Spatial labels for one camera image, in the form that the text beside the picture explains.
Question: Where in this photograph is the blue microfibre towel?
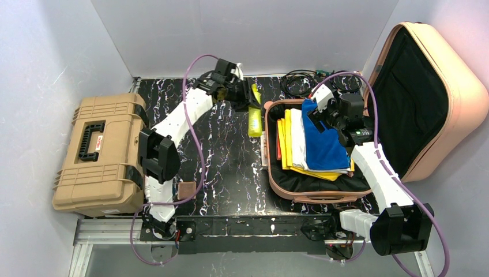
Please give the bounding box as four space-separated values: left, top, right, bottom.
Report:
301 99 351 171

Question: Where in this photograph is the yellow-green spray bottle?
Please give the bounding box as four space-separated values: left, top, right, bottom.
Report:
248 84 262 138

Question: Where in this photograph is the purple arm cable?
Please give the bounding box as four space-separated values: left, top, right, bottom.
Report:
130 54 220 267
311 71 451 277

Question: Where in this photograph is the pink suitcase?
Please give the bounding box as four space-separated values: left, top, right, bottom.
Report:
265 22 488 204

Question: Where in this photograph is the tan plastic tool case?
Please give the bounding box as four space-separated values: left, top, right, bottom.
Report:
52 93 149 217

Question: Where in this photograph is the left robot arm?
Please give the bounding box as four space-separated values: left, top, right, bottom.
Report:
138 58 261 223

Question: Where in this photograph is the yellow garment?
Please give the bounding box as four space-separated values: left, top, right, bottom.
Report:
277 109 355 181

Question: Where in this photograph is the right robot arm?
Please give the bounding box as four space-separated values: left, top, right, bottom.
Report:
307 99 434 256

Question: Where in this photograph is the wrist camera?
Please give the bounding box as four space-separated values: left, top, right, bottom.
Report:
307 84 364 118
234 63 244 81

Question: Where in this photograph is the black cable bundle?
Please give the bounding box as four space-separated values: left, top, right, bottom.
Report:
279 69 318 101

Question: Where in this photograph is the brown leather wallet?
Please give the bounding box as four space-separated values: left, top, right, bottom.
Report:
177 181 197 200

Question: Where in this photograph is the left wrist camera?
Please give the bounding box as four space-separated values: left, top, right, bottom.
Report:
234 63 244 81

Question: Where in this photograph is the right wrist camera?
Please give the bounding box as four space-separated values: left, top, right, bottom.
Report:
307 84 364 118

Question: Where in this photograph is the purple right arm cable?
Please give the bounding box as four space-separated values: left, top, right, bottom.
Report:
311 71 451 277

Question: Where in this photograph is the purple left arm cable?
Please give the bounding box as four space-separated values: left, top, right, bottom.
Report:
130 54 220 267

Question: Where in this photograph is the aluminium frame rail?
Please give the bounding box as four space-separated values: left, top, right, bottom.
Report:
69 216 435 277

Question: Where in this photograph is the white shirt blue print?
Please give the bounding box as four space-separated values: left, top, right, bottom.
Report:
290 108 351 174

